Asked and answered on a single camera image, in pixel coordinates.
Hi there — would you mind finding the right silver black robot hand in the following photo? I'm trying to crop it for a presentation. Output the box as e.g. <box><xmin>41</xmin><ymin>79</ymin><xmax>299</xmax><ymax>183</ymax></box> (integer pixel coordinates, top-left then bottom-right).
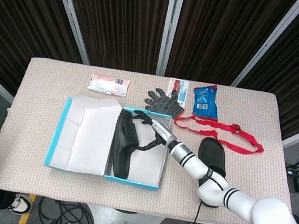
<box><xmin>127</xmin><ymin>109</ymin><xmax>181</xmax><ymax>157</ymax></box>

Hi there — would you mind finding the black rubber slipper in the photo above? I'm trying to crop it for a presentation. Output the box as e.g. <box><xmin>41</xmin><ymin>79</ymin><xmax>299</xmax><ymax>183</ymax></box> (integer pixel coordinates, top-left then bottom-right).
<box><xmin>106</xmin><ymin>108</ymin><xmax>146</xmax><ymax>181</ymax></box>
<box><xmin>193</xmin><ymin>135</ymin><xmax>233</xmax><ymax>186</ymax></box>

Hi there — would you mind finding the light blue shoe box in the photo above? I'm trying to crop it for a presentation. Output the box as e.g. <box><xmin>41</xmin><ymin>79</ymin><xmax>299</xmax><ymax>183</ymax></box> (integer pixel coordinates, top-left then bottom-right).
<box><xmin>42</xmin><ymin>90</ymin><xmax>174</xmax><ymax>192</ymax></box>

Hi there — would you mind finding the beige cloth-covered table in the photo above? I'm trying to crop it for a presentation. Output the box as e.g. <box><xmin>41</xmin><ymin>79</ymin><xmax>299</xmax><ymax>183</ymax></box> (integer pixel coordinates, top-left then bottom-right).
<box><xmin>0</xmin><ymin>48</ymin><xmax>299</xmax><ymax>224</ymax></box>

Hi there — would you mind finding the grey knitted work glove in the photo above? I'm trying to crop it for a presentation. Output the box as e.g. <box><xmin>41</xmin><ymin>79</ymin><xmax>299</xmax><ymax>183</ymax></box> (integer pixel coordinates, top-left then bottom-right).
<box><xmin>142</xmin><ymin>86</ymin><xmax>188</xmax><ymax>121</ymax></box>

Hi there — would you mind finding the white red printed card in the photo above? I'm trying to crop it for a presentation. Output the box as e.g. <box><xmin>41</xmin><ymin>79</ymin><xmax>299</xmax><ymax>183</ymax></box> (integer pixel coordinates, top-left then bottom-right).
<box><xmin>165</xmin><ymin>77</ymin><xmax>190</xmax><ymax>107</ymax></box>

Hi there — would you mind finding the blue snack packet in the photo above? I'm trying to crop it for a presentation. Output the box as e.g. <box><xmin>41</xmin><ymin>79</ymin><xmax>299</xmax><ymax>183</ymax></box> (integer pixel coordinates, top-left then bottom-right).
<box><xmin>189</xmin><ymin>81</ymin><xmax>225</xmax><ymax>122</ymax></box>

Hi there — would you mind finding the pink white plastic packet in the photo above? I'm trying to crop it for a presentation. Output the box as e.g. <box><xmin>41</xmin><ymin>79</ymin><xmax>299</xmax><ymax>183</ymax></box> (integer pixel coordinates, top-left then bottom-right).
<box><xmin>87</xmin><ymin>72</ymin><xmax>131</xmax><ymax>98</ymax></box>

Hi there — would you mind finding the white black sneaker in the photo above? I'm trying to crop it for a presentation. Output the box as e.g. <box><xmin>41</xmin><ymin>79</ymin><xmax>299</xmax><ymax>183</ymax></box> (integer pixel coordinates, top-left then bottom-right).
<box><xmin>8</xmin><ymin>192</ymin><xmax>36</xmax><ymax>217</ymax></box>

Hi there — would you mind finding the yellow floor tape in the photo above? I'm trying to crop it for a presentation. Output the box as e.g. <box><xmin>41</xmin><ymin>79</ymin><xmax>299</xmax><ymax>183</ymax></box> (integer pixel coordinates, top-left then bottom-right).
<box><xmin>17</xmin><ymin>193</ymin><xmax>37</xmax><ymax>224</ymax></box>

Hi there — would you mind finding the red fabric strap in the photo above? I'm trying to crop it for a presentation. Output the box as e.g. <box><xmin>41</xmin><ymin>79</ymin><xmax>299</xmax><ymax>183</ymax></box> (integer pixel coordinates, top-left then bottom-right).
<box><xmin>169</xmin><ymin>112</ymin><xmax>268</xmax><ymax>158</ymax></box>

